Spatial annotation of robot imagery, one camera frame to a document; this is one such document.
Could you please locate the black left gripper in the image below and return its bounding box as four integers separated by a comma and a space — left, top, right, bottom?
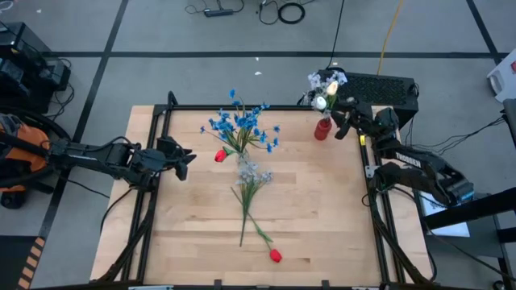
155, 135, 198, 181

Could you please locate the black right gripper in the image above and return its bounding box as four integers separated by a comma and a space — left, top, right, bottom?
333, 100, 401, 141

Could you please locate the cream artificial tulip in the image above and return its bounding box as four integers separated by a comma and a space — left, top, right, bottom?
324, 80, 339, 120

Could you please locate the red artificial tulip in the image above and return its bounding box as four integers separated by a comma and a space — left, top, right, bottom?
214, 145, 243, 164
248, 213, 283, 264

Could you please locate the white artificial flower bunch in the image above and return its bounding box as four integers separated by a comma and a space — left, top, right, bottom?
302, 70, 348, 122
230, 159, 275, 248

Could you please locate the red ribbed glass vase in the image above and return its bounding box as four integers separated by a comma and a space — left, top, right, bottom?
314, 116, 333, 142

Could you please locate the clear ribbed glass vase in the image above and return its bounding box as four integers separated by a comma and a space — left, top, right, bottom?
235, 147, 251, 166

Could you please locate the black mesh computer case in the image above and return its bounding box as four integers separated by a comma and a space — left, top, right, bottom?
318, 68, 420, 131

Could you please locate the blue artificial flower bunch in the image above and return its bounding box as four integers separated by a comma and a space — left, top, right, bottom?
200, 88, 282, 162

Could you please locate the white printed booklet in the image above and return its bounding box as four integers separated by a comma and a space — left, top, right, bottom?
418, 191, 472, 238

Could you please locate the black power strip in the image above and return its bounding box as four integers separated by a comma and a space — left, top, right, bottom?
203, 7, 235, 19

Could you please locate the orange vacuum cleaner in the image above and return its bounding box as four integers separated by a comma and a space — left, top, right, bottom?
0, 112, 56, 210

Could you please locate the white box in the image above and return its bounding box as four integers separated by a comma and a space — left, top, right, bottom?
486, 48, 516, 104

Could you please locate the black side cart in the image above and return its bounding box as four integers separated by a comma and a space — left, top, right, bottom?
413, 185, 516, 290

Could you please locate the black equipment stack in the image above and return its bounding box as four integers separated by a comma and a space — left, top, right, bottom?
0, 20, 73, 114

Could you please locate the black metal table frame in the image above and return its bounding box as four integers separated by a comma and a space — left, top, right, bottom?
96, 90, 439, 288

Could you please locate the long black cable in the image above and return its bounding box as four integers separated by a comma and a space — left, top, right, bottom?
325, 0, 347, 69

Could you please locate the yellow cable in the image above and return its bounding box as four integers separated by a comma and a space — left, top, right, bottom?
376, 0, 406, 76

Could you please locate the coiled black cable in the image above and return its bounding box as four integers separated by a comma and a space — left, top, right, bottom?
257, 0, 306, 26

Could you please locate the black vacuum hose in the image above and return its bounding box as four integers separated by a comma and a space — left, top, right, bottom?
0, 103, 77, 190

